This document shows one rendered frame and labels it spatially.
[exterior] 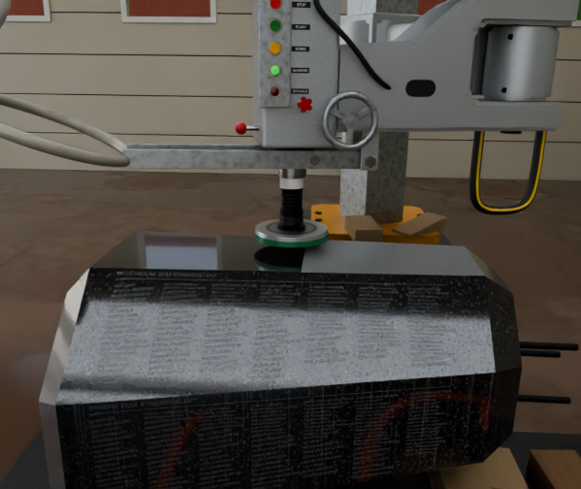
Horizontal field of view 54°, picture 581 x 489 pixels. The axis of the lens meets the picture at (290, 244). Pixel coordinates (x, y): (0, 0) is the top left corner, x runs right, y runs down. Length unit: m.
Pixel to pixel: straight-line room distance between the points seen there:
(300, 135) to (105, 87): 6.65
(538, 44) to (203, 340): 1.18
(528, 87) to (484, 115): 0.15
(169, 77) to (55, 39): 1.50
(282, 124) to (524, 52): 0.69
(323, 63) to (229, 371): 0.80
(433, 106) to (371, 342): 0.66
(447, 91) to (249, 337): 0.83
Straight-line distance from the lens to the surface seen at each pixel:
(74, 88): 8.22
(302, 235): 1.60
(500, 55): 1.77
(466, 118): 1.67
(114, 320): 1.50
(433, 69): 1.62
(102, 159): 1.45
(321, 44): 1.52
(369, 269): 1.52
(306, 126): 1.52
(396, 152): 2.29
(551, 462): 2.25
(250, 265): 1.53
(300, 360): 1.40
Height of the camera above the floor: 1.38
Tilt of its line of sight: 17 degrees down
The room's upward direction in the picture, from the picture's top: 1 degrees clockwise
